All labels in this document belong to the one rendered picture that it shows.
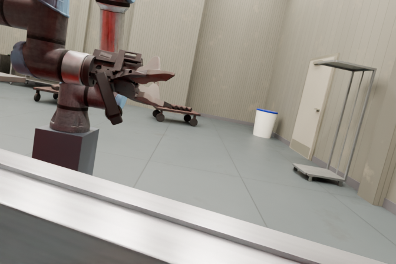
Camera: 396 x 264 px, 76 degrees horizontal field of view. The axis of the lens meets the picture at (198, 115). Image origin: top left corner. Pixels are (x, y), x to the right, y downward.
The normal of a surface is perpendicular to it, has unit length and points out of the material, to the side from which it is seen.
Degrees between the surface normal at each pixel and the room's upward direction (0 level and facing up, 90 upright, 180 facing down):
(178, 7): 90
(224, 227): 0
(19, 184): 0
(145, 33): 90
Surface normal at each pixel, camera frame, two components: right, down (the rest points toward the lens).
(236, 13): 0.02, 0.12
